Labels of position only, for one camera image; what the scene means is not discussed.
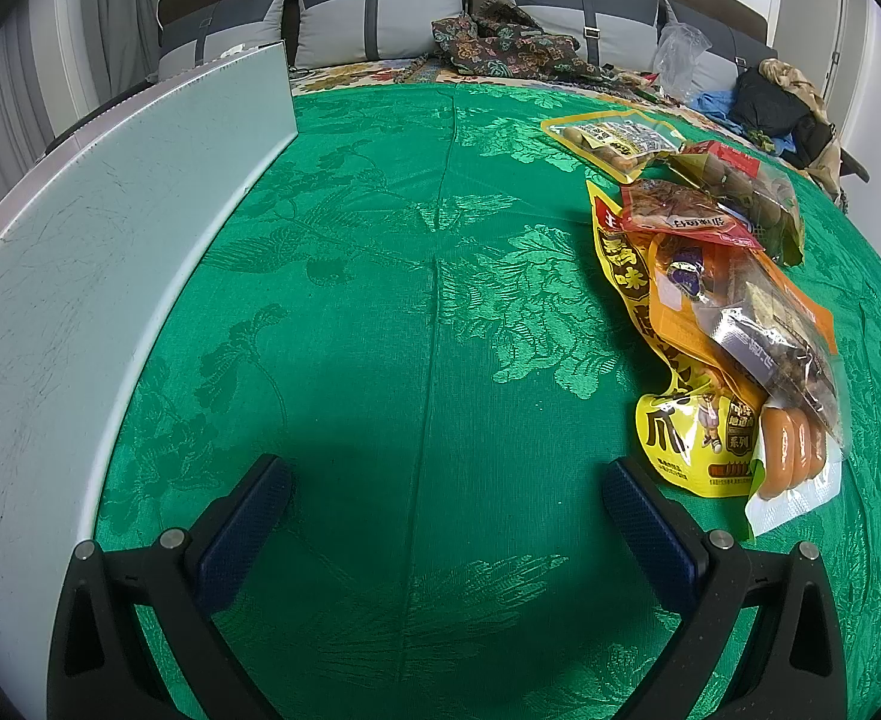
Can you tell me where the clear plastic bag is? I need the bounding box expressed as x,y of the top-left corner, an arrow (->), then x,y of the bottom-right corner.
650,21 -> 713,102

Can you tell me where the yellow-edged clear snack packet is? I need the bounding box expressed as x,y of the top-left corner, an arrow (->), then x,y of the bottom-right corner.
541,109 -> 692,182

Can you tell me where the floral bed sheet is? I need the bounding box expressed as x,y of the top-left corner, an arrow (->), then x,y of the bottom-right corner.
290,52 -> 711,121

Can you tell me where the red snack packet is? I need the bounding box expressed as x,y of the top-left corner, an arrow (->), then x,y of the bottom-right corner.
620,178 -> 767,250

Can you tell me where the white board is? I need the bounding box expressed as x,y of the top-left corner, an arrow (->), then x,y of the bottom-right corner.
0,41 -> 299,661

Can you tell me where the blue cloth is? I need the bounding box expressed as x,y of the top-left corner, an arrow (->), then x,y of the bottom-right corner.
691,88 -> 741,125

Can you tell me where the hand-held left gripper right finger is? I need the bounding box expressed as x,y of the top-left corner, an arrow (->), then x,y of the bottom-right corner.
603,457 -> 850,720

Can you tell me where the large yellow snack packet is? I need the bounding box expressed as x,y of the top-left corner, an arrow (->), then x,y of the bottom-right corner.
586,180 -> 767,497

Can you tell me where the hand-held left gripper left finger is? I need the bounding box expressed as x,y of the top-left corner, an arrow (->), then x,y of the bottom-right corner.
46,454 -> 295,720

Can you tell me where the orange snack packet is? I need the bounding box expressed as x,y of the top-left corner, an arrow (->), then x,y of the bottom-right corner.
646,232 -> 838,391

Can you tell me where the green patterned blanket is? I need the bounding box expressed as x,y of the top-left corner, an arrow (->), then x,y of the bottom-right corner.
91,82 -> 881,720

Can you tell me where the dark floral cloth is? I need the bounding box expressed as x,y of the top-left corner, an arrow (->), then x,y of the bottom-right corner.
431,0 -> 621,83

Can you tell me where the sausage packet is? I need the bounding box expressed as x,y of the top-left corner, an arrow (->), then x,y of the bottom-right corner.
744,397 -> 846,541

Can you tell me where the clear dark-filled snack packet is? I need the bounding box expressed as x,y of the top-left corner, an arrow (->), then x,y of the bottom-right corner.
699,292 -> 850,458

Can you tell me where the clear red-label snack packet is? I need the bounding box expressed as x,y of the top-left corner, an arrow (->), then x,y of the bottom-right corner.
665,139 -> 807,267

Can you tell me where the grey strapped cushion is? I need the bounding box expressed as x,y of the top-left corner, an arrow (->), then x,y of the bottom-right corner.
157,0 -> 291,83
657,0 -> 771,102
292,0 -> 471,70
491,0 -> 662,72

